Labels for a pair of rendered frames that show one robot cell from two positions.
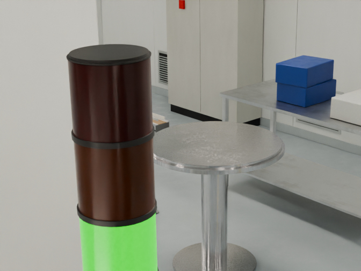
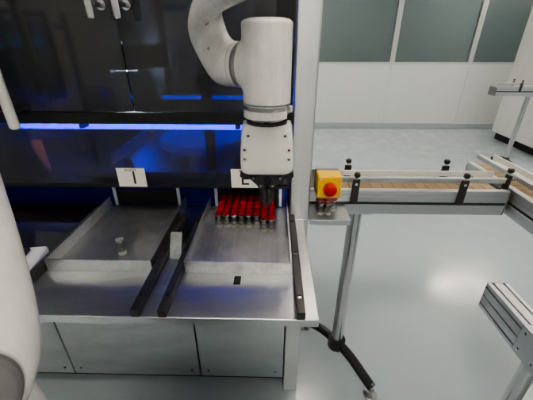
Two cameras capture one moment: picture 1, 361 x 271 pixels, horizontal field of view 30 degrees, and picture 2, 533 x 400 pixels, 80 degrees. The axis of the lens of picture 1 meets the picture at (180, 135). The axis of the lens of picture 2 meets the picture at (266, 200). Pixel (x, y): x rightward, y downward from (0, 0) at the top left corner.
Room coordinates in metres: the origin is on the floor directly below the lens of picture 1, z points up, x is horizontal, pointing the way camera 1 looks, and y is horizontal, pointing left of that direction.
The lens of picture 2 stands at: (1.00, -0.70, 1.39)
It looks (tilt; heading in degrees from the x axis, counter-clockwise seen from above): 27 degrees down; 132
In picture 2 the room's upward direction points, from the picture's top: straight up
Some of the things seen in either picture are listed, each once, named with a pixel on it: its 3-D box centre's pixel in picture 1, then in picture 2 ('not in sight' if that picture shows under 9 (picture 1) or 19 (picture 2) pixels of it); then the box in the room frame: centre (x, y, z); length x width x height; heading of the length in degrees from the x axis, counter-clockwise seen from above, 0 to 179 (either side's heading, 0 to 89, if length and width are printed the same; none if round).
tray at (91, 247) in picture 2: not in sight; (127, 228); (0.18, -0.39, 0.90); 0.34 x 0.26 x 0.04; 130
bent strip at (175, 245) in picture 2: not in sight; (170, 257); (0.40, -0.39, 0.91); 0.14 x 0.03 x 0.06; 129
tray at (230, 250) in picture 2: not in sight; (243, 229); (0.44, -0.17, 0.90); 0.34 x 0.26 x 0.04; 130
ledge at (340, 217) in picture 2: not in sight; (327, 212); (0.54, 0.12, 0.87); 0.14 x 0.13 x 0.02; 130
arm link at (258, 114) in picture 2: not in sight; (268, 111); (0.62, -0.27, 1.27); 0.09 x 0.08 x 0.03; 40
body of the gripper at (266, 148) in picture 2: not in sight; (266, 144); (0.61, -0.27, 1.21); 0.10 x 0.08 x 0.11; 40
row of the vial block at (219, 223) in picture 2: not in sight; (245, 220); (0.41, -0.14, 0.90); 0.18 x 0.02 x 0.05; 40
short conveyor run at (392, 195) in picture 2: not in sight; (400, 186); (0.68, 0.38, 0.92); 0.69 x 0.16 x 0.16; 40
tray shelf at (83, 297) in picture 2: not in sight; (180, 251); (0.35, -0.33, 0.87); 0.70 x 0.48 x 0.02; 40
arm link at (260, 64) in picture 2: not in sight; (264, 62); (0.61, -0.27, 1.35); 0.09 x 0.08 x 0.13; 12
